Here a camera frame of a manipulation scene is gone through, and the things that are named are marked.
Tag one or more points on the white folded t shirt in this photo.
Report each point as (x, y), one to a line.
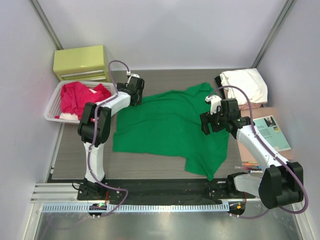
(250, 81)

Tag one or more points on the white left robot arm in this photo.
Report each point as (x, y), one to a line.
(94, 129)

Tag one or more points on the blue marker pen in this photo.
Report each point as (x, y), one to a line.
(249, 168)

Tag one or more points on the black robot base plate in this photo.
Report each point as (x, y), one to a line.
(163, 192)

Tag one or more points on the aluminium slotted rail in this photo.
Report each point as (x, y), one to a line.
(89, 207)

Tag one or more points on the yellow green drawer cabinet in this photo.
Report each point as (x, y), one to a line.
(82, 64)

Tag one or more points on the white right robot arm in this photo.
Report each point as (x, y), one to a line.
(282, 180)

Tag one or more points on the black folded t shirt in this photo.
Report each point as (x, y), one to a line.
(218, 81)

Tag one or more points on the green t shirt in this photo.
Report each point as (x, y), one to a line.
(169, 124)

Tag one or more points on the red t shirt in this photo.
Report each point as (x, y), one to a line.
(75, 95)

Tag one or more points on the orange highlighter pen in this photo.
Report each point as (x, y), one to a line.
(252, 166)

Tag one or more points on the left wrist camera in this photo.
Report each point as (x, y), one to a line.
(130, 76)

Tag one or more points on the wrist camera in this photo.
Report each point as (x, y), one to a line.
(130, 76)
(214, 101)

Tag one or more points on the white plastic laundry basket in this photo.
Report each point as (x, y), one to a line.
(53, 106)

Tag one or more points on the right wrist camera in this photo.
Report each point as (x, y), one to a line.
(214, 101)

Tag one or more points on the pink desk mat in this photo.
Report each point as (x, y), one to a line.
(259, 113)

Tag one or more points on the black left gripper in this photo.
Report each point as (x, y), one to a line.
(138, 102)

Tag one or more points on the white marker pen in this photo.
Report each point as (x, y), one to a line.
(255, 171)

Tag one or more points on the teal paperback book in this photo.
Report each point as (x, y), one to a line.
(271, 131)

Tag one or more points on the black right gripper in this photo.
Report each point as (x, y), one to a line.
(206, 118)

